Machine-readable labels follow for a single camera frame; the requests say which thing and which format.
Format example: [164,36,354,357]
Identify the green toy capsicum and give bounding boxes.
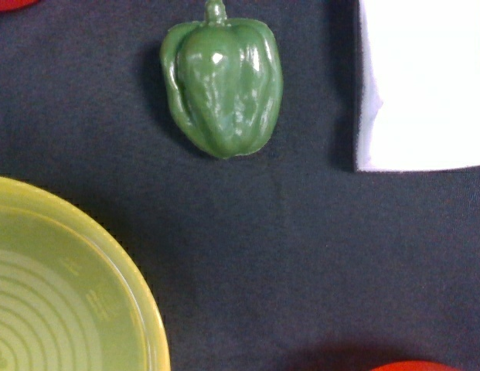
[160,1,283,159]

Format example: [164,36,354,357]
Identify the yellow plastic plate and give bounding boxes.
[0,177,171,370]

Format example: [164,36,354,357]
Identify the black tablecloth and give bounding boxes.
[0,1,480,370]

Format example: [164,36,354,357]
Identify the white folded sponge cloth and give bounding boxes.
[355,1,480,172]

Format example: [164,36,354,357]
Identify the red plastic bowl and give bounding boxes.
[372,360,460,371]
[0,0,38,12]

